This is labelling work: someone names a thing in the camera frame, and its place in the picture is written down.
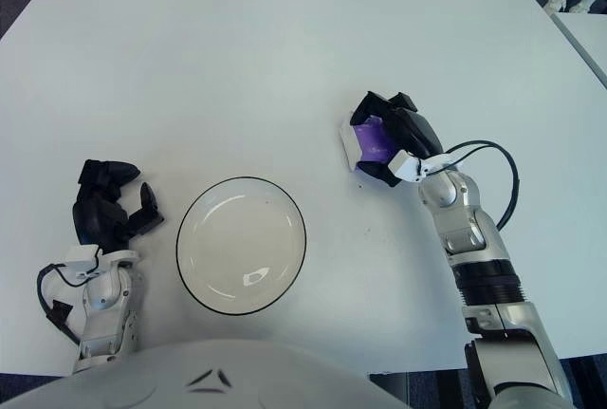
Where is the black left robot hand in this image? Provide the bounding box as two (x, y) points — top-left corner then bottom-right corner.
(71, 158), (166, 253)

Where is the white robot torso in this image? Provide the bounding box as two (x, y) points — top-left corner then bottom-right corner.
(0, 338), (414, 409)

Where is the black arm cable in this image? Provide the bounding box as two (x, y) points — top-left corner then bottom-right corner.
(424, 140), (522, 230)
(36, 262), (89, 346)

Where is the white side table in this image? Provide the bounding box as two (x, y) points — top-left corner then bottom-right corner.
(550, 12), (607, 90)

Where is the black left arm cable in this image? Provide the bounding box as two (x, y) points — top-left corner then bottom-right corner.
(36, 262), (89, 346)

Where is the purple tissue paper pack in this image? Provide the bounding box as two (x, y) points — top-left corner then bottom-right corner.
(339, 112), (395, 173)

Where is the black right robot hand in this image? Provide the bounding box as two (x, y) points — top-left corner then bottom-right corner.
(349, 90), (445, 190)

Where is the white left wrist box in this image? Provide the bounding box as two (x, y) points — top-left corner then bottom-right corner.
(64, 245), (101, 277)

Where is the white plate black rim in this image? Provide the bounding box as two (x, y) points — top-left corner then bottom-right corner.
(175, 176), (308, 318)

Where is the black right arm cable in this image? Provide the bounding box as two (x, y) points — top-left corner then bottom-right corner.
(424, 140), (522, 230)

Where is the black table leg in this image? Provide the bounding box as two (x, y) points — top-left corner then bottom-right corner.
(438, 370), (466, 409)

